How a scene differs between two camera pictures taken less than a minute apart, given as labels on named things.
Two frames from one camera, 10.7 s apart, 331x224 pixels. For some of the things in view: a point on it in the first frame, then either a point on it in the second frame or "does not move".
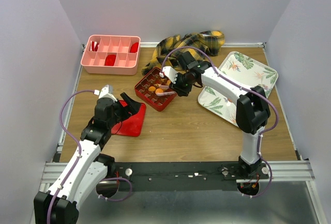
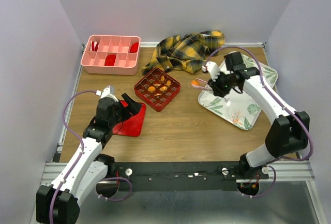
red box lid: (132, 127) does not move
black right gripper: (178, 87) to (217, 87)
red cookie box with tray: (148, 86) does not move
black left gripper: (133, 106) does not move
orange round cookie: (151, 88) does not move
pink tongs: (166, 93) to (204, 87)
